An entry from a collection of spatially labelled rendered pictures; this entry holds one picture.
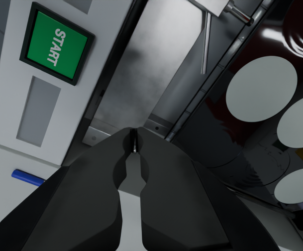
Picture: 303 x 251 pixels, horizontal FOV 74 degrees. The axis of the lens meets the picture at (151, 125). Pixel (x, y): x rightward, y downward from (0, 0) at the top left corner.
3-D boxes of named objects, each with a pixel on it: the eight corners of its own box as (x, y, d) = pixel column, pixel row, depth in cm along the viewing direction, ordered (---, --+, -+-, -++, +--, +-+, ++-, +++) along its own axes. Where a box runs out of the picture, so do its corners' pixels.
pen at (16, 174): (110, 209, 30) (11, 173, 26) (106, 213, 30) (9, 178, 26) (111, 203, 31) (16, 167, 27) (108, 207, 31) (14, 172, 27)
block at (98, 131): (137, 136, 35) (136, 147, 32) (128, 150, 36) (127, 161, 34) (92, 117, 33) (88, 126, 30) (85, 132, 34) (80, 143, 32)
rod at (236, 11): (252, 17, 25) (257, 18, 24) (245, 28, 26) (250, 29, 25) (224, -4, 24) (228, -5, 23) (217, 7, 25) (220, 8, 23)
